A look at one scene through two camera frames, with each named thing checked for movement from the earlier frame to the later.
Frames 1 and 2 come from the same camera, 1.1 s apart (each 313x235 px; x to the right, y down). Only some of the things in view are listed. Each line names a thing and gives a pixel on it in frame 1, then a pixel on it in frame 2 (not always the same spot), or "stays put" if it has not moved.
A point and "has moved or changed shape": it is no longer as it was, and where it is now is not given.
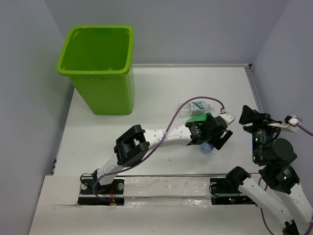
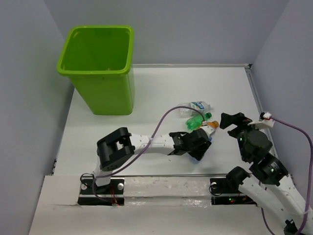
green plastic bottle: [198, 117] stays put
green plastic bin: [98, 58] stays put
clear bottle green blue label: [194, 107] stays put
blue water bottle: [206, 148] has moved or changed shape
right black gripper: [257, 118] → [226, 119]
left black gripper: [217, 142] → [199, 153]
